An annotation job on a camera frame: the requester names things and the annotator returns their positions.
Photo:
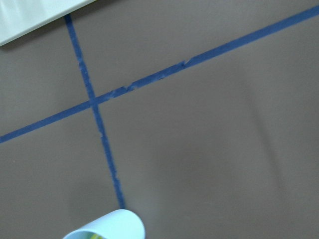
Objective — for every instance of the light blue plastic cup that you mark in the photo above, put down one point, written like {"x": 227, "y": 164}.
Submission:
{"x": 119, "y": 224}

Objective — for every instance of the cream bear tray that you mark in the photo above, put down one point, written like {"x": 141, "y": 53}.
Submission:
{"x": 19, "y": 17}

